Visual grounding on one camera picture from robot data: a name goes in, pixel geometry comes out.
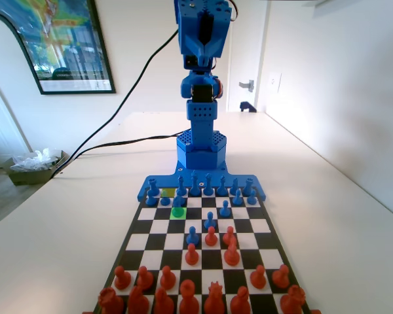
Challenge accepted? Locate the white wall switch plate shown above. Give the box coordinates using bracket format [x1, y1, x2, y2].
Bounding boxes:
[269, 71, 282, 94]

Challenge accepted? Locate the blue chess queen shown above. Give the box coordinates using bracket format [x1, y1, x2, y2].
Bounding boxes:
[202, 173, 215, 197]

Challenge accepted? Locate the blue chess king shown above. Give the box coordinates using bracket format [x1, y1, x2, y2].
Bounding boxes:
[189, 169, 201, 197]

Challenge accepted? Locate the clear crumpled plastic wrap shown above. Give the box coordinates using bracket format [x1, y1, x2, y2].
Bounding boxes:
[11, 148, 62, 173]

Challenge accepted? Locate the red chess queen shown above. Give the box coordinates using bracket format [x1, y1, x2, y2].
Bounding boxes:
[203, 281, 225, 314]

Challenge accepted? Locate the black camera cable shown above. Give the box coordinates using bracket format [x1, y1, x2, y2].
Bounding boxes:
[54, 31, 181, 176]

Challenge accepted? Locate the red chess bishop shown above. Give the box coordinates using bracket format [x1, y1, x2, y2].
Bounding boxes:
[229, 286, 252, 314]
[153, 287, 176, 314]

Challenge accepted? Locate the white door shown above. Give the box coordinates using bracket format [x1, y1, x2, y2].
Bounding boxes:
[228, 0, 269, 113]

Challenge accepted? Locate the brown cardboard box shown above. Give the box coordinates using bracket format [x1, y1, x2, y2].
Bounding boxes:
[3, 150, 69, 186]

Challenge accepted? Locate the framed map poster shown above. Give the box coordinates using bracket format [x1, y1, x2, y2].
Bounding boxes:
[0, 0, 117, 96]

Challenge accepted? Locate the black power cable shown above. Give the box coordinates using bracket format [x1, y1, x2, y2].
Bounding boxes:
[54, 130, 187, 176]

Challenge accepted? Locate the blue base mounting plate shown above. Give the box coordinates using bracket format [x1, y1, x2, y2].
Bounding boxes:
[136, 162, 269, 202]

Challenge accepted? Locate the black and white chessboard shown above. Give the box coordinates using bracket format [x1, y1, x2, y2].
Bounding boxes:
[93, 186, 312, 314]

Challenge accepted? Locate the red chess pawn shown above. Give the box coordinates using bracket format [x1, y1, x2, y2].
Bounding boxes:
[184, 243, 200, 266]
[222, 226, 236, 245]
[204, 226, 219, 247]
[250, 264, 267, 290]
[159, 265, 178, 291]
[136, 266, 155, 291]
[271, 264, 291, 289]
[113, 265, 132, 290]

